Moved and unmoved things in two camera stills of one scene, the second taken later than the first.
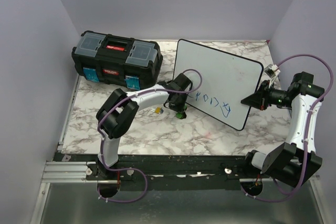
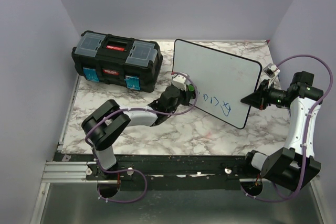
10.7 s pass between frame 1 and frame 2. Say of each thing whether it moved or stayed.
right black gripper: stayed
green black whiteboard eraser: moved
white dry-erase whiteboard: stayed
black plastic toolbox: stayed
